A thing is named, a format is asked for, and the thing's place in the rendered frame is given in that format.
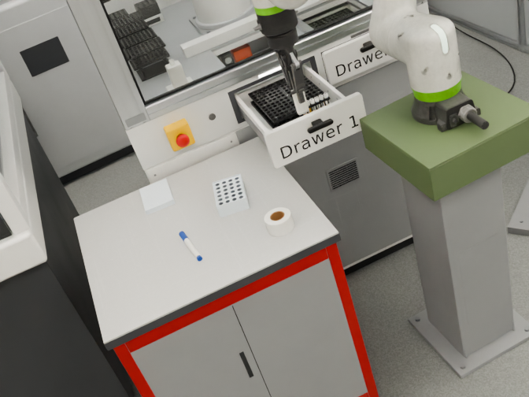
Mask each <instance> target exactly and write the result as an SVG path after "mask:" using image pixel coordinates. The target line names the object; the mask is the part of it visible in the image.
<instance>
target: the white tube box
mask: <svg viewBox="0 0 529 397"><path fill-rule="evenodd" d="M213 192H214V196H215V201H216V208H217V210H218V213H219V215H220V217H226V216H228V215H231V214H233V213H237V212H240V211H243V210H247V209H249V208H250V205H249V202H248V198H247V195H246V189H245V186H244V183H243V180H242V177H241V174H237V175H234V176H230V177H228V178H225V179H222V180H218V181H216V182H213Z"/></svg>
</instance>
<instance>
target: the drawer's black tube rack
mask: <svg viewBox="0 0 529 397"><path fill-rule="evenodd" d="M304 79H305V87H306V90H305V91H304V92H305V97H306V100H310V99H311V98H313V99H314V98H315V97H316V96H317V97H319V95H323V96H324V92H323V91H322V90H321V89H319V88H318V86H316V85H315V84H314V83H313V82H312V81H311V80H309V79H308V78H307V77H306V76H304ZM270 89H271V90H270ZM291 91H292V90H291V89H290V86H289V85H287V82H286V80H285V78H283V79H281V80H278V81H276V82H274V83H271V84H269V85H267V86H264V87H262V88H259V89H257V90H255V91H252V92H250V93H249V94H248V95H249V96H250V97H251V98H252V99H253V101H252V102H251V105H252V106H253V107H254V108H255V109H256V111H257V112H258V113H259V114H260V115H261V116H262V117H263V118H264V119H265V120H266V121H267V122H268V124H269V125H270V126H271V127H272V128H273V129H274V128H277V127H279V126H281V125H283V124H286V123H288V122H290V121H293V120H295V119H297V118H299V117H302V116H304V114H302V115H298V114H295V115H293V116H292V117H288V118H287V119H284V120H282V121H280V122H277V123H275V124H274V123H273V122H272V119H273V118H277V117H278V116H281V115H283V114H285V113H288V112H290V111H291V110H293V109H296V107H295V104H294V100H293V96H292V94H291ZM314 101H315V99H314ZM309 102H310V101H309Z"/></svg>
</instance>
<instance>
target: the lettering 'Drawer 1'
mask: <svg viewBox="0 0 529 397"><path fill-rule="evenodd" d="M350 118H353V124H354V126H353V127H352V128H354V127H356V126H358V124H357V125H356V124H355V120H354V116H352V117H350ZM329 130H332V131H333V132H335V130H334V129H333V128H330V129H328V130H327V133H326V135H327V137H328V138H332V137H334V136H335V134H334V135H333V136H328V135H329V134H331V133H333V132H330V133H328V131H329ZM318 137H319V135H316V141H315V139H314V138H313V137H311V138H312V139H313V141H314V143H315V144H317V140H318ZM319 139H320V141H321V142H323V140H324V132H322V139H321V138H320V137H319ZM305 141H307V143H308V144H309V145H308V147H306V148H304V145H305V144H307V143H305V144H304V145H303V146H302V148H303V149H304V150H306V149H308V148H309V147H311V146H310V143H309V141H308V140H307V139H306V140H303V141H302V142H301V143H303V142H305ZM284 147H289V148H290V154H289V155H288V156H286V157H284V154H283V150H282V149H283V148H284ZM284 147H281V148H280V150H281V153H282V156H283V159H284V158H288V157H289V156H291V154H292V149H291V147H290V146H284Z"/></svg>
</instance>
